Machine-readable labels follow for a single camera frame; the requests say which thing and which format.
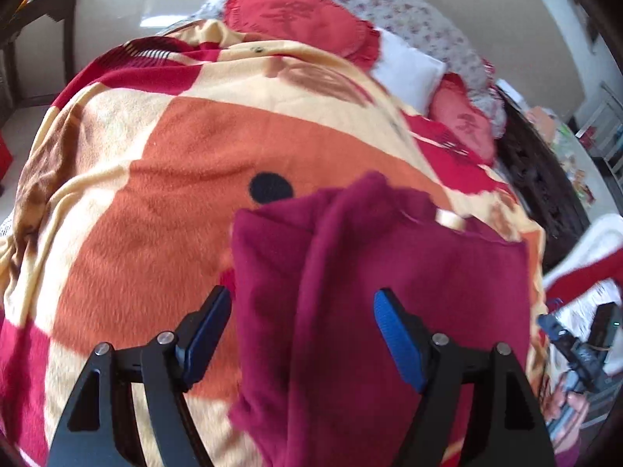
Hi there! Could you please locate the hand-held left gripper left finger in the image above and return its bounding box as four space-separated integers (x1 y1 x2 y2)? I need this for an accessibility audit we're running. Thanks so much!
46 286 232 467

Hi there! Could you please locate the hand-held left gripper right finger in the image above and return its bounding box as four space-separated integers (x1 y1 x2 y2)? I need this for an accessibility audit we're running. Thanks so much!
374 288 556 467

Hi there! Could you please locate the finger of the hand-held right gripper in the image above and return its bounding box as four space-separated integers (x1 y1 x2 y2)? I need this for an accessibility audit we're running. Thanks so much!
537 312 581 353

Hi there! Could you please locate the maroon fleece garment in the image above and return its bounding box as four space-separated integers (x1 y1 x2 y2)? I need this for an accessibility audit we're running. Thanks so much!
228 171 533 467

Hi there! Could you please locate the red cloth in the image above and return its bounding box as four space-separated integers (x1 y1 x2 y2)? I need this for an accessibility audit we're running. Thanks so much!
550 243 623 300

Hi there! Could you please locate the dark carved wooden furniture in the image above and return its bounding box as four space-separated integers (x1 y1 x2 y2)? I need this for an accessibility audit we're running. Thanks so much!
494 85 593 269

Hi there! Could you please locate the printed orange and cream blanket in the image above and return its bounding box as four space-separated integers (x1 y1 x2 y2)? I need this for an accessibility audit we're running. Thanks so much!
0 18 551 467

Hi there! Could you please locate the cluttered white table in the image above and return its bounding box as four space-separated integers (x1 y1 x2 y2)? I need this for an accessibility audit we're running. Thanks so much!
526 102 623 227

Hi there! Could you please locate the white metal rack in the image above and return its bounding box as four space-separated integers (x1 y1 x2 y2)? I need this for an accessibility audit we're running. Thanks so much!
574 82 623 178

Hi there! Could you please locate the red heart-shaped cushion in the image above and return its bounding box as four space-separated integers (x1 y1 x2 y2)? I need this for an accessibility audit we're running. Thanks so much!
428 73 498 167
224 0 383 67

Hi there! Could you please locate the white pillow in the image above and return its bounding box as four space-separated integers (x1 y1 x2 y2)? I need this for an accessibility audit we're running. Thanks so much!
370 29 447 114

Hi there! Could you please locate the floral quilt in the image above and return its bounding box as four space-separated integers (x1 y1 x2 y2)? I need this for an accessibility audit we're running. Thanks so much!
197 0 507 138

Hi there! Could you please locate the dark wooden chair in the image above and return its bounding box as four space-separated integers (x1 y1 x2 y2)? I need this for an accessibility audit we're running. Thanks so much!
0 0 79 127

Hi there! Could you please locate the white chair frame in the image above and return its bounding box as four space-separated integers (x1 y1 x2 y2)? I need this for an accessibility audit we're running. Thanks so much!
542 214 623 284

